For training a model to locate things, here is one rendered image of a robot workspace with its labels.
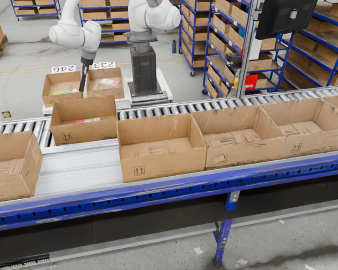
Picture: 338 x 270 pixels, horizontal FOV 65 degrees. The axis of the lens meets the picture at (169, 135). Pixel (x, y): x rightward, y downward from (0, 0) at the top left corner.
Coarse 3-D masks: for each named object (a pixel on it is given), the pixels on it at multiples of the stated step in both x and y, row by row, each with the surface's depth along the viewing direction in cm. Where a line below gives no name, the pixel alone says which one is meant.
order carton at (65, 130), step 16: (96, 96) 181; (112, 96) 184; (64, 112) 182; (80, 112) 185; (96, 112) 188; (112, 112) 191; (64, 128) 157; (80, 128) 159; (96, 128) 162; (112, 128) 165; (64, 144) 164
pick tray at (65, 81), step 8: (64, 72) 227; (72, 72) 229; (80, 72) 227; (48, 80) 227; (56, 80) 229; (64, 80) 231; (72, 80) 233; (48, 88) 222; (56, 88) 223; (64, 88) 223; (72, 88) 223; (48, 96) 197; (56, 96) 198; (64, 96) 200; (72, 96) 202; (80, 96) 203; (48, 104) 201
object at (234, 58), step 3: (228, 54) 196; (231, 54) 196; (234, 54) 196; (237, 54) 196; (225, 57) 199; (228, 57) 195; (231, 57) 194; (234, 57) 195; (237, 57) 195; (240, 57) 196; (228, 60) 195; (231, 60) 196; (234, 60) 196; (237, 60) 196; (240, 60) 197; (231, 63) 200; (234, 63) 199; (237, 63) 200; (234, 66) 201
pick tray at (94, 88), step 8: (88, 72) 229; (96, 72) 234; (104, 72) 235; (112, 72) 237; (120, 72) 235; (88, 80) 222; (96, 80) 235; (120, 80) 235; (88, 88) 214; (96, 88) 223; (104, 88) 223; (112, 88) 205; (120, 88) 207; (88, 96) 205; (120, 96) 211
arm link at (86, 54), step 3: (81, 48) 158; (81, 51) 158; (84, 51) 156; (87, 51) 156; (90, 51) 156; (93, 51) 158; (96, 51) 160; (81, 54) 159; (84, 54) 157; (87, 54) 157; (90, 54) 158; (93, 54) 159; (84, 57) 158; (87, 57) 158; (90, 57) 159; (93, 57) 160
